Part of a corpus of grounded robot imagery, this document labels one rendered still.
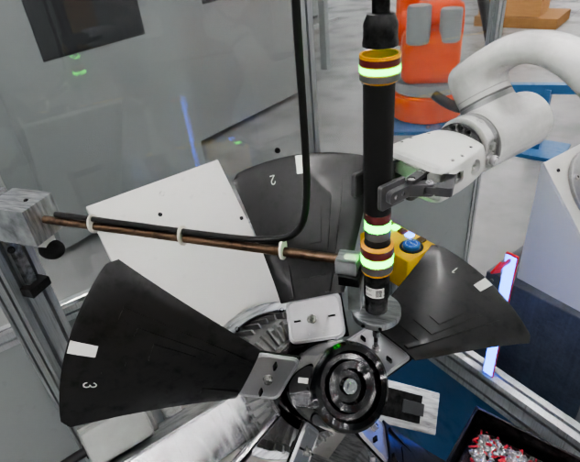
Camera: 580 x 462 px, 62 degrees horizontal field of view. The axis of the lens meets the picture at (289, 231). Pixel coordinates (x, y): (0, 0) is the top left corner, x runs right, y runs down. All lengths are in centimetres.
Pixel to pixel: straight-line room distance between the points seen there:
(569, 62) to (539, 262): 70
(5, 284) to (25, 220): 20
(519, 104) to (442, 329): 35
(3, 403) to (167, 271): 69
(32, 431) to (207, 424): 82
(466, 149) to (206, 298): 51
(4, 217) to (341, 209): 56
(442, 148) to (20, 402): 119
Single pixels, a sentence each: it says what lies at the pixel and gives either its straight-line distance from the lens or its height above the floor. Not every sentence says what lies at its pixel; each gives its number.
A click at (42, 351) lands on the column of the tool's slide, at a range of 117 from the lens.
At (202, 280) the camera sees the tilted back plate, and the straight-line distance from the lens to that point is 90.
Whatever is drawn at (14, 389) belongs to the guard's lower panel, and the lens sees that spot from 142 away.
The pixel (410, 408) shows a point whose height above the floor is 102.
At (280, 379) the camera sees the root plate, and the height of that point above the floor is 121.
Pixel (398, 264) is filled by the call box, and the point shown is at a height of 105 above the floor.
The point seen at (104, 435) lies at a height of 115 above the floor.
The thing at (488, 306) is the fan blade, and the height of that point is 118.
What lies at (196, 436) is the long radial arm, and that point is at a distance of 78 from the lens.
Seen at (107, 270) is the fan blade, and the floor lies 143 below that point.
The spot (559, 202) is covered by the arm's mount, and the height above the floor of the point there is 118.
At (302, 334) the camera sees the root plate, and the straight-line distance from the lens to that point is 73.
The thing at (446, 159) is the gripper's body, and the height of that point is 149.
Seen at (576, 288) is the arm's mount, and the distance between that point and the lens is 128.
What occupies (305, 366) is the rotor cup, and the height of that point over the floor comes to 124.
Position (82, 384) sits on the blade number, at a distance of 67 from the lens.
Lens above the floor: 175
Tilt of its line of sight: 33 degrees down
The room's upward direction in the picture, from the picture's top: 6 degrees counter-clockwise
